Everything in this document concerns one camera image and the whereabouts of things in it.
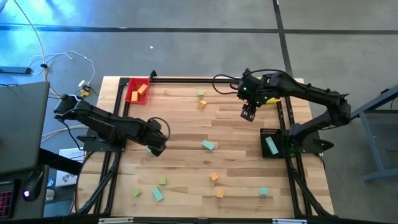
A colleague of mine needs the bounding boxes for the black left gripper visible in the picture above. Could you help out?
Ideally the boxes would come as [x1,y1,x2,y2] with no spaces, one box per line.
[141,118,169,157]

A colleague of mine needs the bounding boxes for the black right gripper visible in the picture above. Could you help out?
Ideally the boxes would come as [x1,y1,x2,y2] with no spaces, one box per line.
[238,74,274,123]

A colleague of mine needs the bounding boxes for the long teal block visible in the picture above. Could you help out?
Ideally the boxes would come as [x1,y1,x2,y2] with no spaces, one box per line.
[264,136,280,156]
[152,186,164,202]

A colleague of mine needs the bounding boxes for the yellow plastic basket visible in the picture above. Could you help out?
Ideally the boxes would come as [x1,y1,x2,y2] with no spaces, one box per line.
[257,76,282,105]

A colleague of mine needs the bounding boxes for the black plastic basket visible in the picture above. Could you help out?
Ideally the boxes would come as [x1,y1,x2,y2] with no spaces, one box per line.
[260,128,282,160]

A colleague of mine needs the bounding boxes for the red plastic basket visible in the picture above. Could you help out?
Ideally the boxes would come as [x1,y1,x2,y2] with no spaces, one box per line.
[125,77,150,105]

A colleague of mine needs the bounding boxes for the white booklet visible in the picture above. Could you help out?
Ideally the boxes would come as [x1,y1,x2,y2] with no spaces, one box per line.
[55,147,85,187]

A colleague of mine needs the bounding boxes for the black desk bar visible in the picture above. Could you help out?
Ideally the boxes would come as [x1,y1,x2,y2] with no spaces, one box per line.
[39,148,83,176]

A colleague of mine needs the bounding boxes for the grey-blue metal stand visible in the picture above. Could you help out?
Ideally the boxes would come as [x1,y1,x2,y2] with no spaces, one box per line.
[351,84,398,183]

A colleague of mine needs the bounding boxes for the black computer mouse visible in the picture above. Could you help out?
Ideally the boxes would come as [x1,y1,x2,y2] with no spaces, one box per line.
[21,169,45,202]

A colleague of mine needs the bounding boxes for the grey laptop lid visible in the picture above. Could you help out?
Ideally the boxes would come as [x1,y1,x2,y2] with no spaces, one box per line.
[0,81,51,175]

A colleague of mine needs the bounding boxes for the backlit keyboard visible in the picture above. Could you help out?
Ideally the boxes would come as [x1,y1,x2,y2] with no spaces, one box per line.
[0,182,15,218]

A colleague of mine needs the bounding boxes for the black power strip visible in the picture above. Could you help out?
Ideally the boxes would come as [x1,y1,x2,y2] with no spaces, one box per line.
[0,65,34,75]

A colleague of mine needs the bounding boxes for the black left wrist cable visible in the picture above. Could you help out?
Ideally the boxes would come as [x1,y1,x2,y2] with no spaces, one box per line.
[147,116,172,140]

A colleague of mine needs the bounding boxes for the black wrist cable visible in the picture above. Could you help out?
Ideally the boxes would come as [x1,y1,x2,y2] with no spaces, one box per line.
[212,68,249,96]
[147,116,172,140]

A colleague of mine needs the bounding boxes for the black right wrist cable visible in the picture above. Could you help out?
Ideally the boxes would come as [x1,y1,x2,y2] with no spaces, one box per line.
[212,68,249,96]

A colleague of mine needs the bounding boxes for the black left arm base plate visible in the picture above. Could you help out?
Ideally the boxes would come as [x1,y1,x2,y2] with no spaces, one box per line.
[81,128,129,153]

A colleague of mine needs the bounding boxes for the black cable bundle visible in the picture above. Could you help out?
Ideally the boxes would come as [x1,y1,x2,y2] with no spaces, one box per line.
[286,154,331,217]
[74,151,122,215]

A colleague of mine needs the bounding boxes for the black aluminium table frame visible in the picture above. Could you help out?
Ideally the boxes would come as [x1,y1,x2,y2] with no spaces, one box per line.
[73,68,336,224]

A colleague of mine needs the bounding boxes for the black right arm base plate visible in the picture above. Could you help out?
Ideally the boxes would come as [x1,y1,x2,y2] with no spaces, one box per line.
[281,128,335,156]

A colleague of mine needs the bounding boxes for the silver bracket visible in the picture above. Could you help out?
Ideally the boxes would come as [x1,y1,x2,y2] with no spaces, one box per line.
[272,218,308,224]
[98,217,134,224]

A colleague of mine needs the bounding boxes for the short cream cable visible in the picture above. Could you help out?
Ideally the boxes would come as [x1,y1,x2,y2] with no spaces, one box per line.
[41,123,91,139]

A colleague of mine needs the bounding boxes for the thin white cable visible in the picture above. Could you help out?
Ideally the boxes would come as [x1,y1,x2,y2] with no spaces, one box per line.
[29,50,96,86]

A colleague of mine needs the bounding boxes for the long cream cable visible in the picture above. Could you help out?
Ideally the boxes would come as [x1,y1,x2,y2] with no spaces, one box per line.
[12,0,86,103]

